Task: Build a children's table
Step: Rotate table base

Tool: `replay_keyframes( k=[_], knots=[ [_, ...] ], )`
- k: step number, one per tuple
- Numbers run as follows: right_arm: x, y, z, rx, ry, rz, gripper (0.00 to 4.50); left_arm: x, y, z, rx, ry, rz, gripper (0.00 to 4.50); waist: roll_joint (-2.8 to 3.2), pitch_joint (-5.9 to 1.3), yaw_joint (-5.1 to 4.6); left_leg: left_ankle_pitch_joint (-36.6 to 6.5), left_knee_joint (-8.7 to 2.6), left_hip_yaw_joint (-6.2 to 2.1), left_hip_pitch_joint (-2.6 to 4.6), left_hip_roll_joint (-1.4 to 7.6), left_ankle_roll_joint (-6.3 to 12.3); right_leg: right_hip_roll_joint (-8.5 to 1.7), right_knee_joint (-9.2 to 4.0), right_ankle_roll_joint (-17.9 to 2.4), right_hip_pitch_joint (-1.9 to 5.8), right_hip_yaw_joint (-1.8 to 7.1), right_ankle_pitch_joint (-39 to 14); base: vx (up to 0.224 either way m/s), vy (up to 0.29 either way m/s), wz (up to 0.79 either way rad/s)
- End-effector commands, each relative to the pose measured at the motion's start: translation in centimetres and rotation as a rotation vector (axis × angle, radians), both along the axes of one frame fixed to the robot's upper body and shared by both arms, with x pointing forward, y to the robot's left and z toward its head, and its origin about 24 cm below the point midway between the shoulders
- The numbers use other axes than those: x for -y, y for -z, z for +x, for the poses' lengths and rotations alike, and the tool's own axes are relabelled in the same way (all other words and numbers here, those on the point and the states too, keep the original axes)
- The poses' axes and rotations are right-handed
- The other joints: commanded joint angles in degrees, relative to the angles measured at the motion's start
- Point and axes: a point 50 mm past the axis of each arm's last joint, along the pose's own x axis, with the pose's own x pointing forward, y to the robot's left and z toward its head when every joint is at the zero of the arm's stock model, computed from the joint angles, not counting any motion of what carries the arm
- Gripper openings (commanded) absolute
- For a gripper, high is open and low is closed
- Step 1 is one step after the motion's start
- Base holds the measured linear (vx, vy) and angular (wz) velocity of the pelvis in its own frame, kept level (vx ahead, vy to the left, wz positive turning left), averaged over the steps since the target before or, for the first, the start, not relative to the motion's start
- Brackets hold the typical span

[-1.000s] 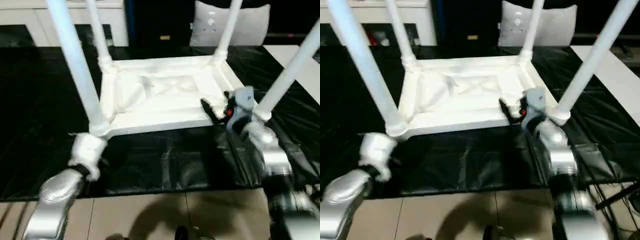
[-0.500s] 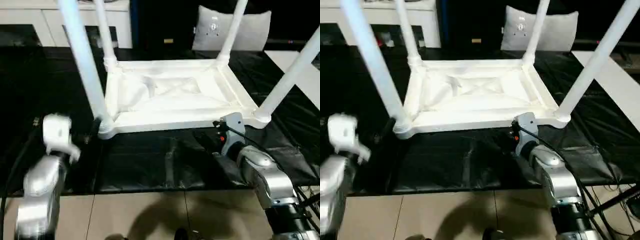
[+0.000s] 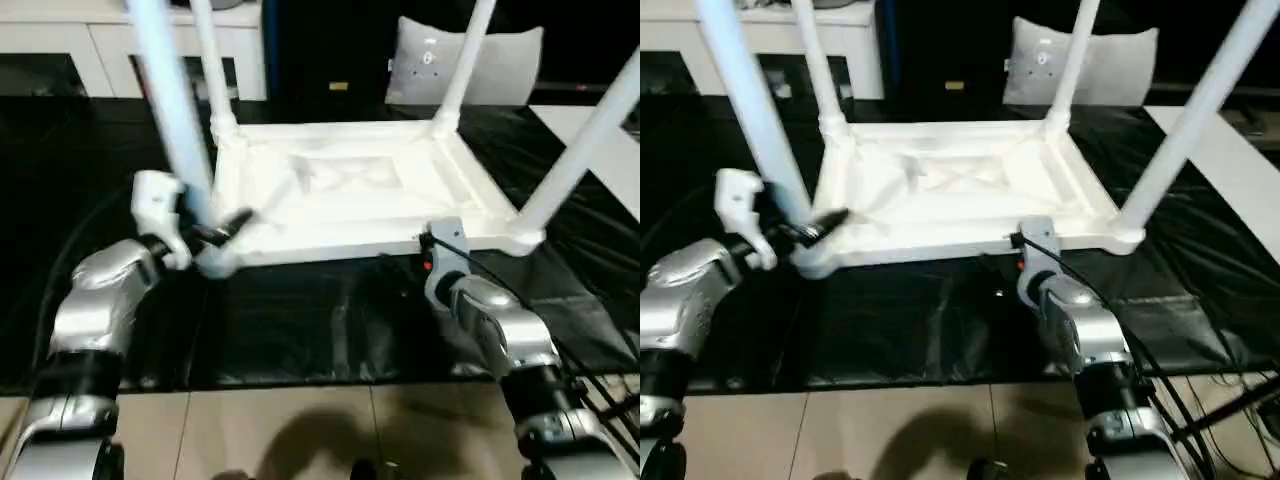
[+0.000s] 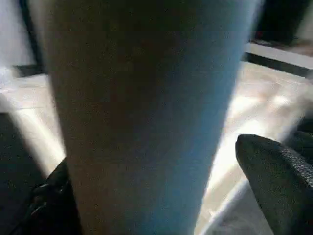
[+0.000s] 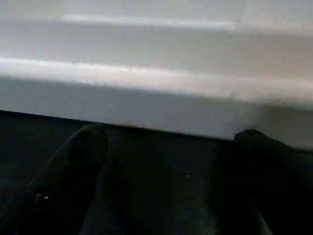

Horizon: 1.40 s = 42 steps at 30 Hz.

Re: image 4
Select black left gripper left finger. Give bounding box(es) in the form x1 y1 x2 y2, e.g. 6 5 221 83
14 156 83 235

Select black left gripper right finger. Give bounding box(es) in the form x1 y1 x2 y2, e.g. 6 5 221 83
236 133 313 235

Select white plastic table leg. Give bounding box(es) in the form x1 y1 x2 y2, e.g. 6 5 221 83
26 0 264 235

